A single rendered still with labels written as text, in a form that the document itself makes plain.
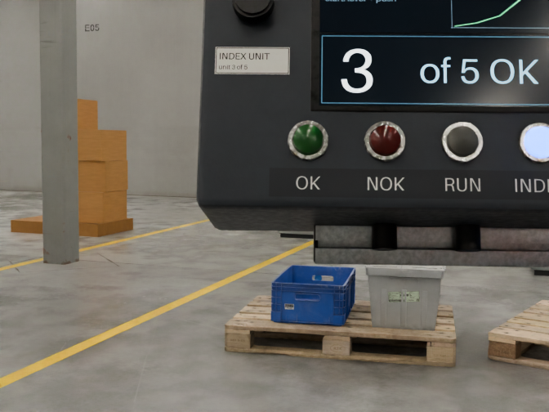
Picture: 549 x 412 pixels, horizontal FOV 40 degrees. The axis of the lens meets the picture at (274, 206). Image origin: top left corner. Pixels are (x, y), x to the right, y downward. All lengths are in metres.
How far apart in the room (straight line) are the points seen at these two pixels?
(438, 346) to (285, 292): 0.84
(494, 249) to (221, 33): 0.25
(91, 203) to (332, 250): 8.45
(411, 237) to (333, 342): 3.38
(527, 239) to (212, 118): 0.25
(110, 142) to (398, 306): 5.68
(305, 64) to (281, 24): 0.03
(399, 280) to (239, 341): 0.89
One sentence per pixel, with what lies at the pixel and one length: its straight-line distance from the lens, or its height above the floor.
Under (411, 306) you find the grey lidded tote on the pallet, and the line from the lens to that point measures 3.98.
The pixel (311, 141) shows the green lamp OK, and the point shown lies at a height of 1.12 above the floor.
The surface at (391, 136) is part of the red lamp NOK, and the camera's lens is 0.49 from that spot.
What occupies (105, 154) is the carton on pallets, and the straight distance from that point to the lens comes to 8.94.
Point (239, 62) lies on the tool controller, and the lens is 0.51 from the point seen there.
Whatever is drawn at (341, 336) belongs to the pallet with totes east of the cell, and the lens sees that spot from 3.91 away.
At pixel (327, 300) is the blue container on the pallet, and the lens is 3.99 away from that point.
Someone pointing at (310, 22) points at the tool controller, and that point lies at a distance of 0.52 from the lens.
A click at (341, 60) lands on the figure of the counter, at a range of 0.51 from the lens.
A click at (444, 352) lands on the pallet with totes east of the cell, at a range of 3.90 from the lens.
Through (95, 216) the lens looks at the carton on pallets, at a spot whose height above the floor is 0.23.
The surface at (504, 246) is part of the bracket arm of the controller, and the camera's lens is 0.58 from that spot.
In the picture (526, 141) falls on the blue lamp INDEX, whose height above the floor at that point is 1.12.
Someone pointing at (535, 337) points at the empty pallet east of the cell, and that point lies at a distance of 4.05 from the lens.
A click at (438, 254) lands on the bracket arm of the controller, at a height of 1.03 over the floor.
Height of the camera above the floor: 1.12
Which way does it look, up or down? 5 degrees down
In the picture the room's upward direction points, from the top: 1 degrees clockwise
